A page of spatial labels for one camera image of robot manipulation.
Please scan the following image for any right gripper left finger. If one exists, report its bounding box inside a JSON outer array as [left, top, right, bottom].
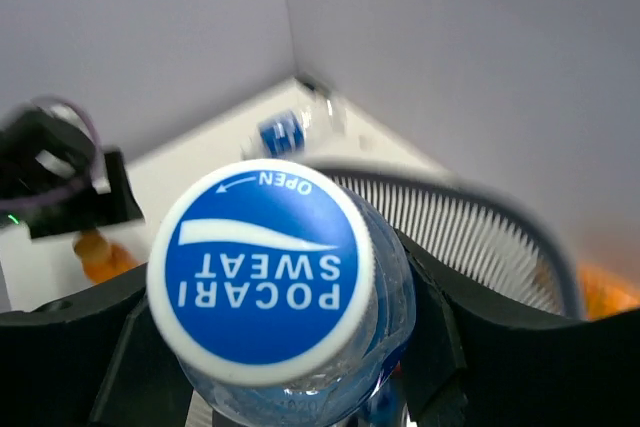
[[1, 266, 192, 426]]

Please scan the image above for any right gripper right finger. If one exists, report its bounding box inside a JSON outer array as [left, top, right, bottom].
[[400, 235, 639, 426]]

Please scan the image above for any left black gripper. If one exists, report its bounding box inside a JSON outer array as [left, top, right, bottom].
[[1, 106, 144, 240]]

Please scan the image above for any Pocari Sweat blue bottle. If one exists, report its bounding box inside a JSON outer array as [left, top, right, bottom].
[[146, 159, 416, 426]]

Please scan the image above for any grey mesh waste bin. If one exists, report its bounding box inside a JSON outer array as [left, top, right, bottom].
[[306, 158, 586, 319]]

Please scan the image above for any orange object behind bin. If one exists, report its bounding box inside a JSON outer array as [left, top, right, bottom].
[[577, 264, 639, 320]]

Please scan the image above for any orange juice bottle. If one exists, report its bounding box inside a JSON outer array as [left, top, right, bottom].
[[73, 230, 140, 284]]

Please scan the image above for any clear bottle blue label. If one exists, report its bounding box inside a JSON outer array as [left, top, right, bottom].
[[241, 104, 315, 159]]

